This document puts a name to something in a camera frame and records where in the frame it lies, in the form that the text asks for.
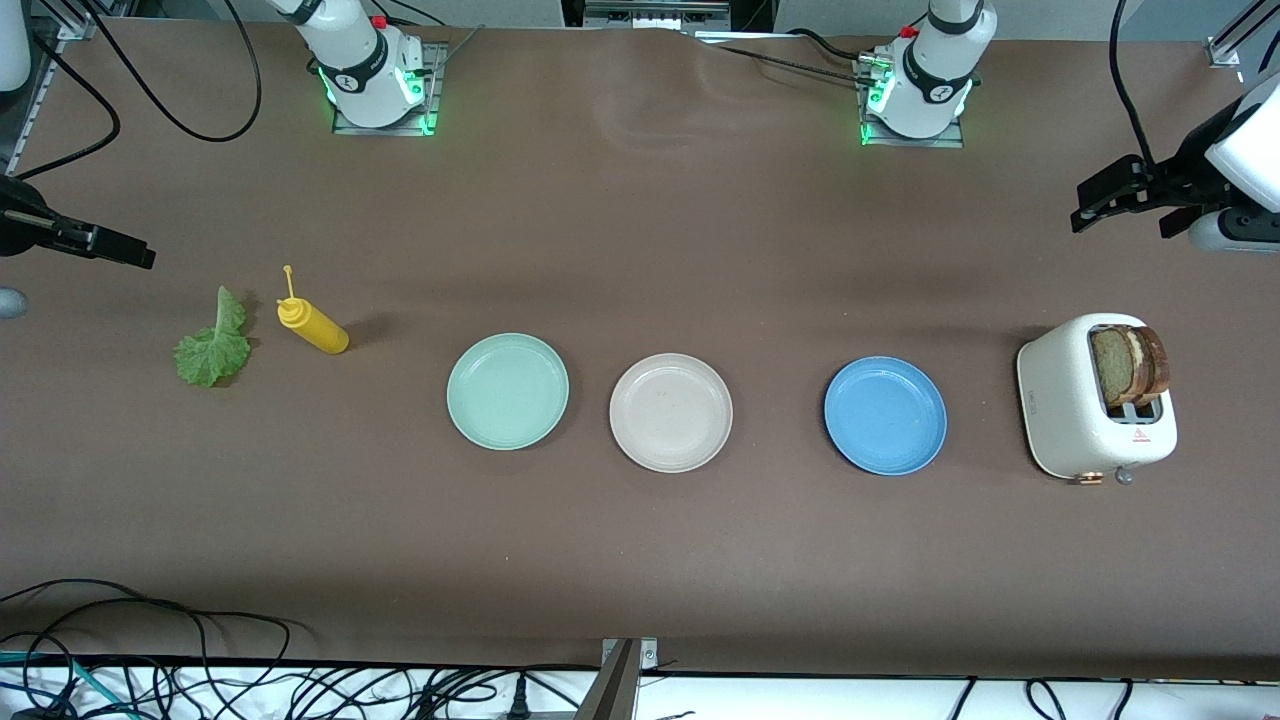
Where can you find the mint green plate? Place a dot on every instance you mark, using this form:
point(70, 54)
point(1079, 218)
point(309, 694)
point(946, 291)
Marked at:
point(508, 392)

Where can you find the blue plate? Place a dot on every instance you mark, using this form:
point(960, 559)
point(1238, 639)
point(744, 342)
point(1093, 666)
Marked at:
point(885, 416)

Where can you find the yellow squeeze bottle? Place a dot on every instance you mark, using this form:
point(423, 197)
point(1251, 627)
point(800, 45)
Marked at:
point(318, 328)

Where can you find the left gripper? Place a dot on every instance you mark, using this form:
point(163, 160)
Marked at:
point(1187, 171)

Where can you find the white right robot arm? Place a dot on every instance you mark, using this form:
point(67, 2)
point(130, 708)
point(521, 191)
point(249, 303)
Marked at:
point(360, 60)

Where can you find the black power plug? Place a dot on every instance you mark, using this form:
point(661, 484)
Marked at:
point(518, 698)

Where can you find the black and metal device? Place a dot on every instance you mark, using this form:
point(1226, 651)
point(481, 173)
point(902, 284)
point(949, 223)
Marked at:
point(660, 12)

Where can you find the white toaster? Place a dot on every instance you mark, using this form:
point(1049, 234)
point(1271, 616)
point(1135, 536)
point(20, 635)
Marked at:
point(1060, 400)

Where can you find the grey metal bracket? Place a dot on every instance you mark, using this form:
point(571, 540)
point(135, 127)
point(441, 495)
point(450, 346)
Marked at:
point(620, 690)

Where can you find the green lettuce leaf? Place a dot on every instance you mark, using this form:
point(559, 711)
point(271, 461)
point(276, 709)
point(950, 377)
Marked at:
point(212, 350)

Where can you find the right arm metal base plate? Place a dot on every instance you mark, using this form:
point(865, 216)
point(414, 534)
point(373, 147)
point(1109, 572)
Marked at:
point(432, 110)

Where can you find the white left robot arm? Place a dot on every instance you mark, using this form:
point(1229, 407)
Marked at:
point(935, 70)

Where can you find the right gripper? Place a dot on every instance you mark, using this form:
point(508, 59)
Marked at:
point(14, 222)

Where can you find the aluminium frame rail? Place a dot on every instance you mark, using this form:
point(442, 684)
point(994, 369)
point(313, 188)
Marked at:
point(42, 90)
point(1232, 45)

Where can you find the beige plate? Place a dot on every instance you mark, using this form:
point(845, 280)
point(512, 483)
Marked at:
point(671, 412)

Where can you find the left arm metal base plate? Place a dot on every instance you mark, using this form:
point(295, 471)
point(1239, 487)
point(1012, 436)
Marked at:
point(955, 140)

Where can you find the brown bread slice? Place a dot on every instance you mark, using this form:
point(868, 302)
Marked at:
point(1155, 360)
point(1110, 365)

